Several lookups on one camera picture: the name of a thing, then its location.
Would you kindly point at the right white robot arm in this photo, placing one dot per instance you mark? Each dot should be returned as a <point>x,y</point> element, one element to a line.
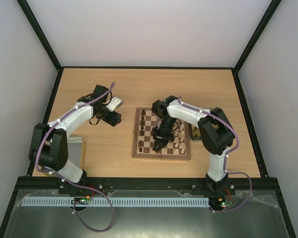
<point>217,134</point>

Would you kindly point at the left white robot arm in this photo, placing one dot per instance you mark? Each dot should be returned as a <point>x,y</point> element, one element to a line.
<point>49,145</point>

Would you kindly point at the wooden chess board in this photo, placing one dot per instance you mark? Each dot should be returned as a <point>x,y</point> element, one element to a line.
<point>151,121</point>

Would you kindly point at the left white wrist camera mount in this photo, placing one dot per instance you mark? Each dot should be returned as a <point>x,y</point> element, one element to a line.
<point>114,103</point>

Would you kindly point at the row of light chess pieces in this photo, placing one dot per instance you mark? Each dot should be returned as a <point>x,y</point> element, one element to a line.
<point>179,147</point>

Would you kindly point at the gold tin with dark pieces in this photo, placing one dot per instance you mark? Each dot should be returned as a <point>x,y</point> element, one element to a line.
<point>196,132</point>

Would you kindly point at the black aluminium frame rail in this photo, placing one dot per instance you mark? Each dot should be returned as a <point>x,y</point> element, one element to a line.
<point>194,186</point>

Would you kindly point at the row of dark chess pieces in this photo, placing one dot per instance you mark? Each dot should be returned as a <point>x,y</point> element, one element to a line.
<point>142,132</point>

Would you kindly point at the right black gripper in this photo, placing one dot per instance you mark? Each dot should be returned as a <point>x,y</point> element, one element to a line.
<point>159,135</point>

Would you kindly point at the silver metal tray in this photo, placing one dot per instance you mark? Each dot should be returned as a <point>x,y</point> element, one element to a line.
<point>77,149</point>

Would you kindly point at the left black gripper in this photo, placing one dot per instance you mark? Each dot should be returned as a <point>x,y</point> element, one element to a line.
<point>113,120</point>

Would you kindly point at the light blue slotted cable duct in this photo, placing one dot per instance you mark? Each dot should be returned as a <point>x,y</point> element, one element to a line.
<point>116,202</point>

